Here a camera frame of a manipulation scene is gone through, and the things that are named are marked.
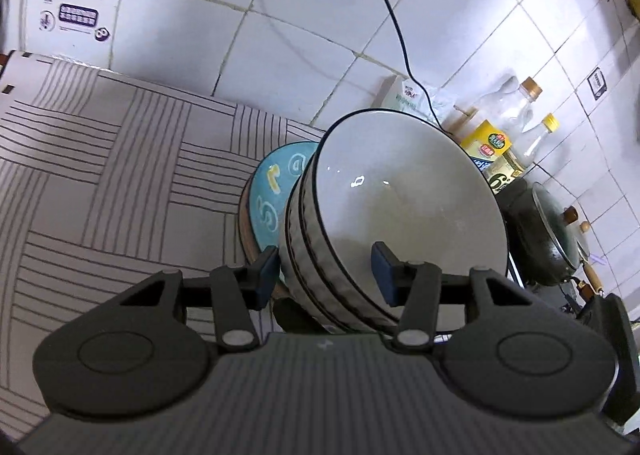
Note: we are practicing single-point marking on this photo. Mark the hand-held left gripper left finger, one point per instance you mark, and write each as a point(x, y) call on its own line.
point(267, 275)

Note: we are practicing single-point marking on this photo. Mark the oil bottle with yellow label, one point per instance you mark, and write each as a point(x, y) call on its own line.
point(487, 140)

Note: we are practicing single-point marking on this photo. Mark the white bowl grey patterned outside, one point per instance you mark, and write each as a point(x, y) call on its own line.
point(284, 250)
point(400, 175)
point(300, 245)

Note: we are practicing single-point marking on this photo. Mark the clear vinegar bottle yellow cap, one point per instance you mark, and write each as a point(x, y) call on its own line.
point(510, 170)

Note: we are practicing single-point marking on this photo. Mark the black gas stove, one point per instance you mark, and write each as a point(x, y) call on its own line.
point(610, 335)

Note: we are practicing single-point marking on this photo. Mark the small black square wall sticker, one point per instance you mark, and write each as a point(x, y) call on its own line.
point(596, 83)

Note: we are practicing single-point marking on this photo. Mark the blue plate with egg print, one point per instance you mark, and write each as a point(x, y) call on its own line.
point(270, 195)

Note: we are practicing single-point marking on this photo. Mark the brown plate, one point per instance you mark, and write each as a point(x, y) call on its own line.
point(243, 230)

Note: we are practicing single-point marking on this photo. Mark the white salt bag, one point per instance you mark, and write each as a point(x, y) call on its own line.
point(400, 97)

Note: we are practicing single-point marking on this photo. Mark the white striped mat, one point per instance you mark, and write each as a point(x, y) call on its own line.
point(100, 185)

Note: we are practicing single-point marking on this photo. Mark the glass pot lid wooden knob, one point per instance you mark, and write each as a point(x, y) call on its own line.
point(552, 225)

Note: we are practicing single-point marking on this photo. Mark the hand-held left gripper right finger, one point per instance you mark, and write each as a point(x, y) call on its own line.
point(382, 272)

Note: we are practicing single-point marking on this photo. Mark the purple and white wall sticker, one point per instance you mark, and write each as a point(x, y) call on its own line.
point(75, 17)

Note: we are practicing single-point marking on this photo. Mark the black cooking pot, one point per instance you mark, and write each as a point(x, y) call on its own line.
point(520, 215)

